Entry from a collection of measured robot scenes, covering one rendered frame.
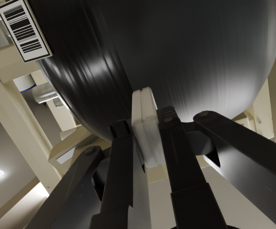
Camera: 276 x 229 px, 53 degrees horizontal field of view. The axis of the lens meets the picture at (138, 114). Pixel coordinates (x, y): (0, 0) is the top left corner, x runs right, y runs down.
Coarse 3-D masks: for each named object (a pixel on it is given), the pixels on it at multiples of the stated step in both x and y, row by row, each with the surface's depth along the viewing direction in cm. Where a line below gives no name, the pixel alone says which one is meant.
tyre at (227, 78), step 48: (48, 0) 25; (96, 0) 25; (144, 0) 25; (192, 0) 25; (240, 0) 26; (96, 48) 27; (144, 48) 27; (192, 48) 28; (240, 48) 29; (96, 96) 31; (192, 96) 33; (240, 96) 35
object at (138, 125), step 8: (136, 96) 20; (136, 104) 18; (136, 112) 17; (136, 120) 16; (136, 128) 15; (144, 128) 15; (136, 136) 16; (144, 136) 15; (144, 144) 16; (144, 152) 16; (152, 152) 16; (144, 160) 16; (152, 160) 16
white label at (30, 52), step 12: (12, 0) 26; (24, 0) 26; (0, 12) 27; (12, 12) 27; (24, 12) 26; (12, 24) 27; (24, 24) 27; (36, 24) 26; (12, 36) 28; (24, 36) 28; (36, 36) 27; (24, 48) 28; (36, 48) 28; (48, 48) 27; (24, 60) 29
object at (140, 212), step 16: (112, 128) 15; (128, 128) 15; (112, 144) 14; (128, 144) 14; (112, 160) 13; (128, 160) 12; (112, 176) 11; (128, 176) 11; (144, 176) 14; (112, 192) 10; (128, 192) 10; (144, 192) 12; (112, 208) 9; (128, 208) 8; (144, 208) 11; (96, 224) 8; (112, 224) 8; (128, 224) 8; (144, 224) 10
